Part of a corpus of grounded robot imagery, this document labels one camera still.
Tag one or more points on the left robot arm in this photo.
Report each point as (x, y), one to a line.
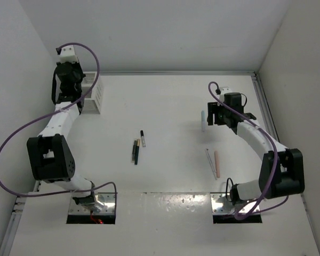
(50, 157)

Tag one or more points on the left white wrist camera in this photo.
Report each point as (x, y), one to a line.
(67, 54)

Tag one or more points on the thin clear silver stick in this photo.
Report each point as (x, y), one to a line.
(211, 163)

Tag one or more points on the dark green gold pencil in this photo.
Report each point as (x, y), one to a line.
(136, 156)

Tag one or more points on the light blue makeup tube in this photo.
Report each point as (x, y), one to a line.
(203, 120)

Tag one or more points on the black clear mascara tube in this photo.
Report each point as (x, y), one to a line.
(143, 138)

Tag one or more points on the black grey makeup pencil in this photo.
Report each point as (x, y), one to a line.
(133, 150)

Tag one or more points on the aluminium frame rail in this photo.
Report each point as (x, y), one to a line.
(264, 106)

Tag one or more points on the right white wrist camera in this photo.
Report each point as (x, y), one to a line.
(223, 92)

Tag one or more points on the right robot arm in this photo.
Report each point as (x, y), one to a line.
(281, 173)

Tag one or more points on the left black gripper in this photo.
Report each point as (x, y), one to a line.
(77, 65)

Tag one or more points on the pink makeup stick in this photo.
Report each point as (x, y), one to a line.
(217, 164)

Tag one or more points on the white two-slot organizer box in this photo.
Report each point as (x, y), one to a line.
(93, 100)

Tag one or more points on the metal base plate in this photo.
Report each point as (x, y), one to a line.
(221, 205)
(104, 205)

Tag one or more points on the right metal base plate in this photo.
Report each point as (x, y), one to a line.
(221, 205)

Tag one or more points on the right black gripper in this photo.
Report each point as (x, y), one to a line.
(213, 109)

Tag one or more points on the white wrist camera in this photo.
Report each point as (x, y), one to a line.
(67, 54)
(223, 92)

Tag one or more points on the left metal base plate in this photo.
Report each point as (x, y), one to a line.
(104, 205)

